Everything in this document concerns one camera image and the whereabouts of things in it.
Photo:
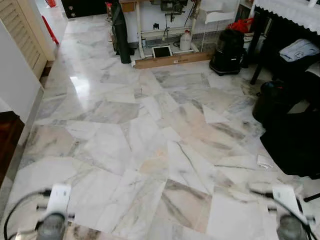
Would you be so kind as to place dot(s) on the white plastic jug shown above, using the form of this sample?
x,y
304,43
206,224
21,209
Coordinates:
x,y
185,41

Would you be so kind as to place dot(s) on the folded grey towel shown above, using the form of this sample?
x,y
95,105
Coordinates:
x,y
299,50

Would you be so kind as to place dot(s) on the grey metallic object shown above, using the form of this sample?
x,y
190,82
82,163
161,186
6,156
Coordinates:
x,y
314,70

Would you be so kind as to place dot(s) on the black dining chair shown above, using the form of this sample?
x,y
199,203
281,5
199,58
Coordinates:
x,y
300,75

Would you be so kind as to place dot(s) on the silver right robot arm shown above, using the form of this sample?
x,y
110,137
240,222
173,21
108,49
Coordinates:
x,y
291,230

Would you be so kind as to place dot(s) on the black folding chair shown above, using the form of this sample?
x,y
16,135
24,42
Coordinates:
x,y
295,145

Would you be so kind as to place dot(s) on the long brown cardboard box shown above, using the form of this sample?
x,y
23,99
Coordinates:
x,y
172,60

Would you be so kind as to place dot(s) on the white scalloped tablecloth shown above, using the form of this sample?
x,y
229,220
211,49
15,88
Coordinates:
x,y
290,15

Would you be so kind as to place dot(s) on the beige louvered wooden door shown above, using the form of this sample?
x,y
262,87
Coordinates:
x,y
20,35

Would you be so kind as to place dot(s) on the black vacuum cleaner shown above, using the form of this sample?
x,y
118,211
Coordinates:
x,y
227,50

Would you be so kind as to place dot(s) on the black wooden table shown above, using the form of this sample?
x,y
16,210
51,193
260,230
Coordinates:
x,y
255,37

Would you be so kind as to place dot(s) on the white framed tablet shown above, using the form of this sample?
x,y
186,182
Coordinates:
x,y
161,51

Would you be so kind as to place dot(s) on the dark green rolled bag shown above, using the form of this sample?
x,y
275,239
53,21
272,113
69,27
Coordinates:
x,y
121,35

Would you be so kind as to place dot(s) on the red stick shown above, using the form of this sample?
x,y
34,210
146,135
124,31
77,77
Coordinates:
x,y
50,30

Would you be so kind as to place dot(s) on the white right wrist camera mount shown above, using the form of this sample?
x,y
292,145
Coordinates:
x,y
285,200

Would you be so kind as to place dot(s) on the white plastic chair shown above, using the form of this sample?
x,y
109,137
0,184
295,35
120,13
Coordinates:
x,y
220,14

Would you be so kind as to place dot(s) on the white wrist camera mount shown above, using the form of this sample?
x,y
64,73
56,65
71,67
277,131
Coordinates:
x,y
285,200
59,197

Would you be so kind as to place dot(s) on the red bag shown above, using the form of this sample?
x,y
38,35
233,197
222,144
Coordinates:
x,y
241,25

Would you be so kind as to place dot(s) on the white shelf frame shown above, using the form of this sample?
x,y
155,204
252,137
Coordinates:
x,y
160,34

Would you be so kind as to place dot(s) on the black cabinet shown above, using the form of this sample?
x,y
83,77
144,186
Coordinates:
x,y
82,5

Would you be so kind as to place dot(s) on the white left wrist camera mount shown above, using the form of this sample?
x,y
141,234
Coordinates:
x,y
59,197

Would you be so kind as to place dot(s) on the black round appliance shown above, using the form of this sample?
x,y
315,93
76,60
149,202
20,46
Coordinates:
x,y
272,100

